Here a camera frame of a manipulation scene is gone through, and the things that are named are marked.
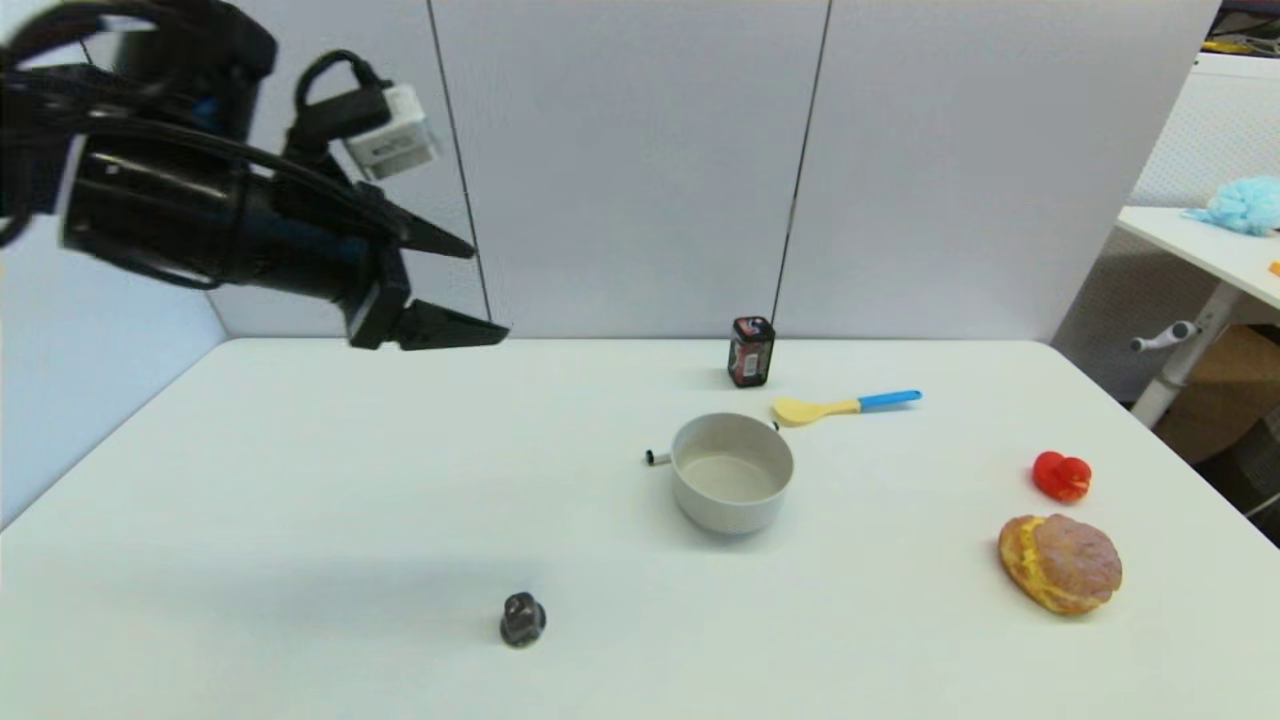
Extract white table leg with crank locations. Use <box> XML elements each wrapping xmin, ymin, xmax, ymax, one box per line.
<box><xmin>1129</xmin><ymin>280</ymin><xmax>1243</xmax><ymax>430</ymax></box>

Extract white round bowl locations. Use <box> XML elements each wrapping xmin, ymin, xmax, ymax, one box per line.
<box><xmin>669</xmin><ymin>411</ymin><xmax>797</xmax><ymax>537</ymax></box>

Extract black and red battery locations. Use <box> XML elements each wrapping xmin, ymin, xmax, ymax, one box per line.
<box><xmin>727</xmin><ymin>315</ymin><xmax>778</xmax><ymax>389</ymax></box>

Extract white side table top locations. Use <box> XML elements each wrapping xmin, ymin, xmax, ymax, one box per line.
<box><xmin>1116</xmin><ymin>204</ymin><xmax>1280</xmax><ymax>312</ymax></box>

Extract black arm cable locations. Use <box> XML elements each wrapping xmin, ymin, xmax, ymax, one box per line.
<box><xmin>0</xmin><ymin>48</ymin><xmax>413</xmax><ymax>293</ymax></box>

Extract red toy pepper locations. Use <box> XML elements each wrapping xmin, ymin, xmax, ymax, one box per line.
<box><xmin>1032</xmin><ymin>450</ymin><xmax>1095</xmax><ymax>504</ymax></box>

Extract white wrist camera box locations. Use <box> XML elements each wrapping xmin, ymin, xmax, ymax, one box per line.
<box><xmin>343</xmin><ymin>83</ymin><xmax>444</xmax><ymax>183</ymax></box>

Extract white marker with black caps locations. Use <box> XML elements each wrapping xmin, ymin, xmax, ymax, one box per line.
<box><xmin>644</xmin><ymin>419</ymin><xmax>782</xmax><ymax>469</ymax></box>

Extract yellow spoon with blue handle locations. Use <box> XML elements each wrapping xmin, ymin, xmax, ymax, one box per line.
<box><xmin>771</xmin><ymin>389</ymin><xmax>925</xmax><ymax>429</ymax></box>

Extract cream puff bread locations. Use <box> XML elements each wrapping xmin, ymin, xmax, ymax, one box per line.
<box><xmin>997</xmin><ymin>513</ymin><xmax>1125</xmax><ymax>618</ymax></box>

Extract brown cardboard box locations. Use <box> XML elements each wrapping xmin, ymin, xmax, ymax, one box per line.
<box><xmin>1154</xmin><ymin>324</ymin><xmax>1280</xmax><ymax>467</ymax></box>

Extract light blue fluffy cloth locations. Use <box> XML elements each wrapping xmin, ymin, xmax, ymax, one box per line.
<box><xmin>1182</xmin><ymin>175</ymin><xmax>1280</xmax><ymax>239</ymax></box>

